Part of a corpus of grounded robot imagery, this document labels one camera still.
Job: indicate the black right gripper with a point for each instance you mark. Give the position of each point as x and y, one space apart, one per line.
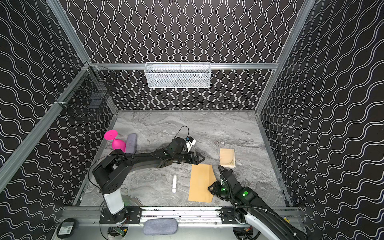
223 182

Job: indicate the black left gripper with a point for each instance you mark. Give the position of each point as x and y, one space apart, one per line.
189 157

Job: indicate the tan lined letter paper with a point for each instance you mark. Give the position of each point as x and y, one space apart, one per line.
227 158

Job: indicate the brown manila envelope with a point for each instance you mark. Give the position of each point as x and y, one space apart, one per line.
202 177

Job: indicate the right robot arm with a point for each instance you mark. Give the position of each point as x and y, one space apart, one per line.
252 210

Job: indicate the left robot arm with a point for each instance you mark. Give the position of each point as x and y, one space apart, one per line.
111 172

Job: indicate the white glue stick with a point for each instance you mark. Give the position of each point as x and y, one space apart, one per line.
174 184

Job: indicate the grey fabric pouch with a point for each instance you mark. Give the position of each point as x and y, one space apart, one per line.
157 227

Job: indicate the magenta plastic goblet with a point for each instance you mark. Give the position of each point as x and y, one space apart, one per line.
117 144

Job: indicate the aluminium back crossbar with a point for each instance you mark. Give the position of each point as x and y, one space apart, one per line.
212 66

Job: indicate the black round device with label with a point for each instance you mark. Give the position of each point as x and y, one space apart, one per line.
66 228

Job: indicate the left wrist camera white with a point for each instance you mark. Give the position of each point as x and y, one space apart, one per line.
190 142

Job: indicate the white wire basket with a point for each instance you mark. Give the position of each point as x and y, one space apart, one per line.
194 78

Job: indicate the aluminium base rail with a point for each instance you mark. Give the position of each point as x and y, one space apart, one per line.
186 216

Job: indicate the black wire basket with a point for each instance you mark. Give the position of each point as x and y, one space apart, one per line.
91 98

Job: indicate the aluminium corner post right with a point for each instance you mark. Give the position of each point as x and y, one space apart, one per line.
288 46

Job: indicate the aluminium corner post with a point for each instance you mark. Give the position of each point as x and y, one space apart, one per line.
69 30
288 46

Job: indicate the aluminium left side rail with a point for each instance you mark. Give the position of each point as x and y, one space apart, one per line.
16 160

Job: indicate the aluminium corner post left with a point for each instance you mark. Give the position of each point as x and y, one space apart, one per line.
69 30

